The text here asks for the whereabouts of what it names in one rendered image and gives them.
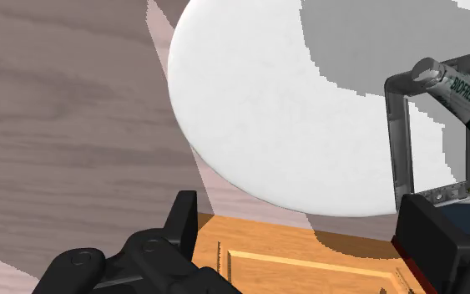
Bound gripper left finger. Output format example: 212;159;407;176
33;190;242;294

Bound white tube with green end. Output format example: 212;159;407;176
410;57;470;132

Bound white round table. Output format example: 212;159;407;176
166;0;470;218

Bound grey rectangular frame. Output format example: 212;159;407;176
384;51;470;213

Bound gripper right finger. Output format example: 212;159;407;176
391;193;470;294

